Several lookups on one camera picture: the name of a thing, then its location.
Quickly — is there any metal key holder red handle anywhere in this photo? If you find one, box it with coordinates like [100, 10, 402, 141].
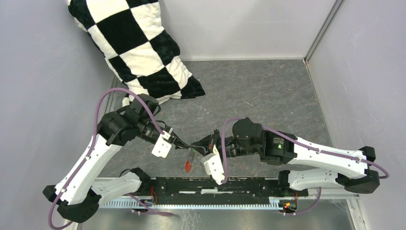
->
[185, 148, 197, 173]

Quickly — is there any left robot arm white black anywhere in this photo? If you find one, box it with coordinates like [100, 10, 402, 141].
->
[43, 94, 189, 223]

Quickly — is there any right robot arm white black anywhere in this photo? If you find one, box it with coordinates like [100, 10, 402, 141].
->
[192, 117, 380, 196]

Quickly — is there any black white checkered pillow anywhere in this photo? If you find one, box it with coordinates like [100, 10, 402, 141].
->
[68, 0, 205, 104]

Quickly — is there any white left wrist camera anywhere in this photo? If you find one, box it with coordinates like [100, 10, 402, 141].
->
[151, 134, 175, 158]

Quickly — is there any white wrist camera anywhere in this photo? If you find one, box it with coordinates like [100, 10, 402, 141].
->
[151, 134, 175, 158]
[200, 145, 225, 185]

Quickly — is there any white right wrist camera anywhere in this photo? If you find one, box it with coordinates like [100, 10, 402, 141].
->
[200, 145, 225, 185]

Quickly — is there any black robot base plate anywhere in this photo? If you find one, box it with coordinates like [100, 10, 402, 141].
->
[135, 177, 309, 205]

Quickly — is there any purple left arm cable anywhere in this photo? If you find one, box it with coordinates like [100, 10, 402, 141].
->
[47, 88, 176, 230]

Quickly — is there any aluminium frame rail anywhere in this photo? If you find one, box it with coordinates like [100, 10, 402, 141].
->
[70, 176, 361, 210]

